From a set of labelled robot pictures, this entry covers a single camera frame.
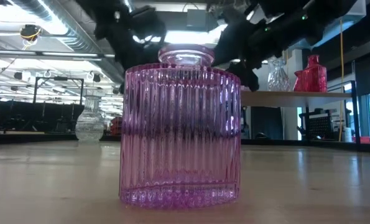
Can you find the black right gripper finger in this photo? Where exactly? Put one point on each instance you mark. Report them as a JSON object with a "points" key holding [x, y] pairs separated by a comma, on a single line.
{"points": [[254, 74], [240, 74]]}

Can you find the clear bulbous textured vase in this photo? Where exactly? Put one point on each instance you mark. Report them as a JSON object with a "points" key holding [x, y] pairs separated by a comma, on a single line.
{"points": [[89, 124]]}

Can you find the large pink ribbed glass vase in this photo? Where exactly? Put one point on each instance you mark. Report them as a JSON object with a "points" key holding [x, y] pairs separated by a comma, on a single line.
{"points": [[178, 140]]}

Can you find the red container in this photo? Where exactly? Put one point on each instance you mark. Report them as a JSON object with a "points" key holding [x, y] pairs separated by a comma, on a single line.
{"points": [[366, 140]]}

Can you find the black aluminium table frame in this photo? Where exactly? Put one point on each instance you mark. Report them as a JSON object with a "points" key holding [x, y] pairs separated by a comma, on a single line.
{"points": [[32, 138]]}

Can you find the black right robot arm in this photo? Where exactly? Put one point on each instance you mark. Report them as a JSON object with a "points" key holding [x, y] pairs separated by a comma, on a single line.
{"points": [[296, 25]]}

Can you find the dark grey cabinet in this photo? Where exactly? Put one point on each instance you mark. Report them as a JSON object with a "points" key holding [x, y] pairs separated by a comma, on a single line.
{"points": [[267, 121]]}

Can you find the wooden shelf with black frame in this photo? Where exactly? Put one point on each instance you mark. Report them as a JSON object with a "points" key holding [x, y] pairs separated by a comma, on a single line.
{"points": [[296, 99]]}

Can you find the clear faceted glass vase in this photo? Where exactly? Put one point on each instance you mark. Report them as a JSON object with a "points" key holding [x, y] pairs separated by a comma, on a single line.
{"points": [[279, 77]]}

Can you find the white paper roll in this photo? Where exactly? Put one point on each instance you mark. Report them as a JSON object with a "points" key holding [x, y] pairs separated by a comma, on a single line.
{"points": [[347, 135]]}

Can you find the round silver ventilation duct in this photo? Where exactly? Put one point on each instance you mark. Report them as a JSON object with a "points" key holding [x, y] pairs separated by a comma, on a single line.
{"points": [[105, 73]]}

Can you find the red glass bottle vase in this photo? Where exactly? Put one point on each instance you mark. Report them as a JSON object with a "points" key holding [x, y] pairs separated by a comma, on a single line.
{"points": [[316, 77]]}

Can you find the black gantry frame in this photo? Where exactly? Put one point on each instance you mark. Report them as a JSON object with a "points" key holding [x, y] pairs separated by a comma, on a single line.
{"points": [[60, 78]]}

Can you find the black perforated cart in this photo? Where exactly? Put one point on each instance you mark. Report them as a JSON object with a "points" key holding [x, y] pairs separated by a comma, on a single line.
{"points": [[320, 126]]}

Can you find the small red flared vase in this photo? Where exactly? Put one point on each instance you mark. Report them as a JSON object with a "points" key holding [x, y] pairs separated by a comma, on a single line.
{"points": [[298, 82]]}

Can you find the black roller blind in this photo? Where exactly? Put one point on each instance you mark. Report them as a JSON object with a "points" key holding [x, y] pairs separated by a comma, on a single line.
{"points": [[369, 74]]}

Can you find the dark workstation row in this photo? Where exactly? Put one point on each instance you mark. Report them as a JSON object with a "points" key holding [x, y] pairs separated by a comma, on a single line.
{"points": [[32, 116]]}

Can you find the long ceiling light bar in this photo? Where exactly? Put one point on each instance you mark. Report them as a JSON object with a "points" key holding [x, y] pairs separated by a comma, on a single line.
{"points": [[63, 54]]}

